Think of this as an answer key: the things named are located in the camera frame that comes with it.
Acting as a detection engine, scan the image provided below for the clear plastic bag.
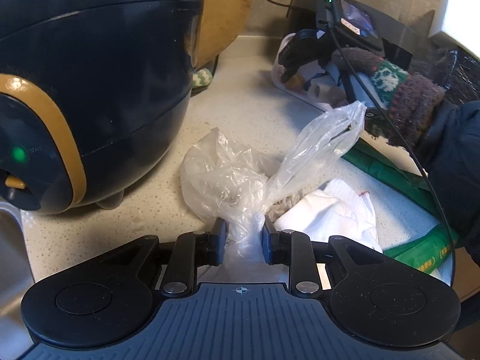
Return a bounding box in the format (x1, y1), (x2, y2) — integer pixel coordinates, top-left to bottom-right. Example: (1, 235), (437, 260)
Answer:
(180, 101), (366, 273)

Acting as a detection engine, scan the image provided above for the white foam tray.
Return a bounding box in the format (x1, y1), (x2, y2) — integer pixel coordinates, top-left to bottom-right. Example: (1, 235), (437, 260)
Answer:
(272, 33), (348, 111)

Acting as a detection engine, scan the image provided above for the right hand knitted glove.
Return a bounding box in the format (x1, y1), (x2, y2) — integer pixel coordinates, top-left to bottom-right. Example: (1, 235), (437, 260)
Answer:
(332, 47), (444, 149)

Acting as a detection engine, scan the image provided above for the black countertop appliance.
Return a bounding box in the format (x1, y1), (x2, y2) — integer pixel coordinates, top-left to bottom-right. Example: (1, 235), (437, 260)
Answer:
(285, 0), (419, 70)

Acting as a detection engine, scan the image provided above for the white crumpled tissue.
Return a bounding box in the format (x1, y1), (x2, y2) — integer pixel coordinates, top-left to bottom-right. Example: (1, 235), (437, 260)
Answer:
(274, 179), (383, 252)

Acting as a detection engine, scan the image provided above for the round wooden cutting board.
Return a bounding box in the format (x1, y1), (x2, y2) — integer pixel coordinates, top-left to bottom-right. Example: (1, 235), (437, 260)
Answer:
(197, 0), (252, 66)

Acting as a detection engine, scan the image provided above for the green snack wrapper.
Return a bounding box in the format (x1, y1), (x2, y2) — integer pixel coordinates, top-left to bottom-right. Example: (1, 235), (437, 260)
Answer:
(343, 139), (458, 284)

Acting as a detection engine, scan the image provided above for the dark blue rice cooker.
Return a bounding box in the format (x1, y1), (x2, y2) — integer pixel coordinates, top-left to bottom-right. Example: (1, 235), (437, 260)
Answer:
(1, 0), (203, 214)

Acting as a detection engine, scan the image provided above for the white wall box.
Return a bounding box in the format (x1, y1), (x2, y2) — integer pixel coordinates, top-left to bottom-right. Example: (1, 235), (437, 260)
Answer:
(429, 0), (479, 59)

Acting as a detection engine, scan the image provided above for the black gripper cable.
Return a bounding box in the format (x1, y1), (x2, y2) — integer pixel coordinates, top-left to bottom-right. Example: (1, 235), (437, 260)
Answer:
(325, 22), (457, 285)

